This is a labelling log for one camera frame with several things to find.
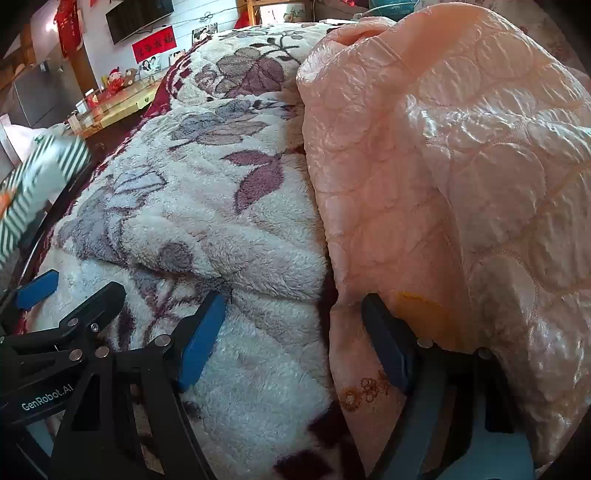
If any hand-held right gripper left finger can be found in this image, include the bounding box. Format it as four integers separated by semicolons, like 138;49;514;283
48;291;228;480

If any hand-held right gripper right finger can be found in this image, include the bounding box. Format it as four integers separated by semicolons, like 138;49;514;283
361;293;539;480

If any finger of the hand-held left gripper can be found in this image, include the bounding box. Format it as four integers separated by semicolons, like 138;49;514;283
13;270;61;312
0;281;127;370

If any floral fleece blanket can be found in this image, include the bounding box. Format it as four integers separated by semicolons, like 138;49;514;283
14;21;365;480

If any white plastic bag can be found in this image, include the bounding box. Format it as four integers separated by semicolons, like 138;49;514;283
0;115;56;167

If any pink quilted blanket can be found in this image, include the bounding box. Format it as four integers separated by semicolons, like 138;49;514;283
295;4;591;480

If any grey refrigerator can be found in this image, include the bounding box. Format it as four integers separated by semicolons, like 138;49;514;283
0;58;84;130

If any glass-topped wooden cabinet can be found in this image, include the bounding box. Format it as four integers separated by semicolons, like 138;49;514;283
69;78;160;139

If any red hanging decoration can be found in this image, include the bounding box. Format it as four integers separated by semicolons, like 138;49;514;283
53;0;88;58

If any black television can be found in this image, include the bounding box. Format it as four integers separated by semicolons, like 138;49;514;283
105;0;175;45

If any teal plastic container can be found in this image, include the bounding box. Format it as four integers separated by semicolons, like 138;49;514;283
367;0;421;14

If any floral patterned cloth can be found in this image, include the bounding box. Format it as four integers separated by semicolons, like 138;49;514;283
489;0;583;70

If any red wall banner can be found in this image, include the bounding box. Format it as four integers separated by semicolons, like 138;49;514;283
131;25;178;63

